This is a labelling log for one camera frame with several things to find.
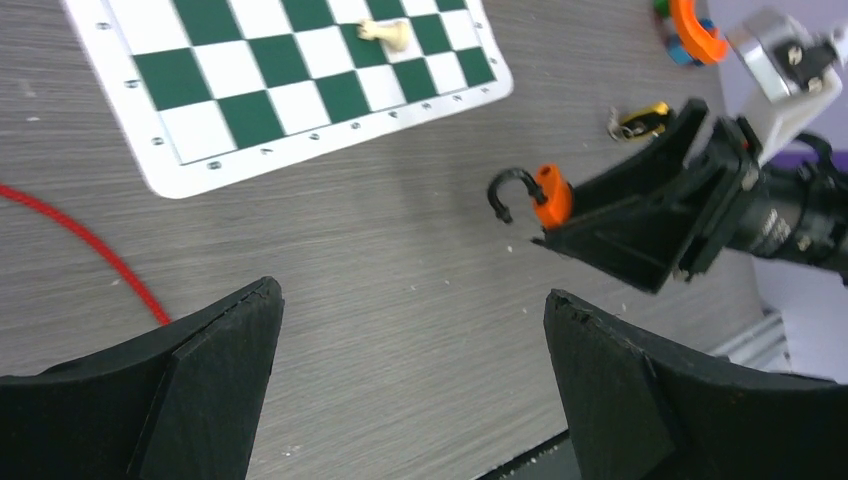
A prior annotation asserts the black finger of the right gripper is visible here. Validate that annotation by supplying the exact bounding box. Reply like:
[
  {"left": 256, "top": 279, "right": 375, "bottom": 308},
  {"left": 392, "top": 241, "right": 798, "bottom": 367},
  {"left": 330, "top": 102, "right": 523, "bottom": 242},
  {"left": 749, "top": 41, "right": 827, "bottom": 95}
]
[
  {"left": 572, "top": 97, "right": 709, "bottom": 219},
  {"left": 532, "top": 205, "right": 696, "bottom": 294}
]

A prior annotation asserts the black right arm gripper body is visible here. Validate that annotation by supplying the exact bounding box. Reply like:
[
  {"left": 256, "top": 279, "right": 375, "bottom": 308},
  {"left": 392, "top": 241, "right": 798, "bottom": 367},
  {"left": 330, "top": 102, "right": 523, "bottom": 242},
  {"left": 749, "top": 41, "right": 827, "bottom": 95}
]
[{"left": 672, "top": 116, "right": 762, "bottom": 282}]

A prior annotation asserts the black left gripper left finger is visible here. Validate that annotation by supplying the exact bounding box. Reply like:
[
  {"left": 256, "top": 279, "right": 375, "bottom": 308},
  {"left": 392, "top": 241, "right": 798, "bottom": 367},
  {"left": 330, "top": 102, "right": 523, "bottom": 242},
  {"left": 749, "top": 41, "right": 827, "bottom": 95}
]
[{"left": 1, "top": 277, "right": 285, "bottom": 479}]

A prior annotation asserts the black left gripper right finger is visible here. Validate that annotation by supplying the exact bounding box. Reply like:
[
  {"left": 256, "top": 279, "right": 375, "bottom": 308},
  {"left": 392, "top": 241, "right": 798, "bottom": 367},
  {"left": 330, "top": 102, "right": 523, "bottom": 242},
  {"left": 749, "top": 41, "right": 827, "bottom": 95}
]
[{"left": 544, "top": 290, "right": 847, "bottom": 479}]

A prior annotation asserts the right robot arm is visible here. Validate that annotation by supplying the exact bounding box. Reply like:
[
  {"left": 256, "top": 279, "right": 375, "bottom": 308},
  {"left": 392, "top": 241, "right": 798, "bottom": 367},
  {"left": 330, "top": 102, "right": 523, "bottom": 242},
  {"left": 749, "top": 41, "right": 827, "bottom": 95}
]
[{"left": 540, "top": 99, "right": 847, "bottom": 479}]

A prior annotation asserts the yellow black key fob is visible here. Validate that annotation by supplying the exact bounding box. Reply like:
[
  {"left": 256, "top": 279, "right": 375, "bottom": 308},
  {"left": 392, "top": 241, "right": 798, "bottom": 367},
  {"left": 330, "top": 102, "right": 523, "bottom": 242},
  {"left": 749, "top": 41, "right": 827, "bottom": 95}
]
[{"left": 606, "top": 102, "right": 676, "bottom": 141}]

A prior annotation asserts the purple white device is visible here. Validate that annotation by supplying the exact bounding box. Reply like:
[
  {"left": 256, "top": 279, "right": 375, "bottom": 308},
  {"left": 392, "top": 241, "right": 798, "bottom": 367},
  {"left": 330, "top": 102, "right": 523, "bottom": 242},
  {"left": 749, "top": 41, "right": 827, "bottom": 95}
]
[{"left": 769, "top": 150, "right": 847, "bottom": 173}]

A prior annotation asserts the orange curved toy track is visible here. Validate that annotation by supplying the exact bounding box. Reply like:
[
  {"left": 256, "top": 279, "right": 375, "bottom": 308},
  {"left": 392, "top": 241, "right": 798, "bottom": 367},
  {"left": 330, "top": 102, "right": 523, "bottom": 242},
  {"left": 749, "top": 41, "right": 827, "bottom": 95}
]
[{"left": 652, "top": 0, "right": 730, "bottom": 67}]

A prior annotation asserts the cream lying chess piece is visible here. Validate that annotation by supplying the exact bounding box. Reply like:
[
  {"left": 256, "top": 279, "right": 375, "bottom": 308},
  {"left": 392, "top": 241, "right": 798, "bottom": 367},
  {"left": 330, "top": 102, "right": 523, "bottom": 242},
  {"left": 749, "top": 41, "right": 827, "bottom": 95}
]
[{"left": 357, "top": 19, "right": 411, "bottom": 52}]

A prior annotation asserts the green white chess mat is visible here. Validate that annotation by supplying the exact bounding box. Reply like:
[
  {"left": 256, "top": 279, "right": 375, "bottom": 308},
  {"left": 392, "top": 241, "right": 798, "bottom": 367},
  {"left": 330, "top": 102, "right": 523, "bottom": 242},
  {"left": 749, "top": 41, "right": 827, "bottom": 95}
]
[{"left": 65, "top": 0, "right": 513, "bottom": 199}]

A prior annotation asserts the red cable with plug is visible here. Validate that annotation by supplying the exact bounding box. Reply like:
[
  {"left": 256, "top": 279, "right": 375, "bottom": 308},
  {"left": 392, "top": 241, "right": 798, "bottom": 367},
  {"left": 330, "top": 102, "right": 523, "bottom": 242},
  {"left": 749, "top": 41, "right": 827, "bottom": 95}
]
[{"left": 0, "top": 184, "right": 172, "bottom": 327}]

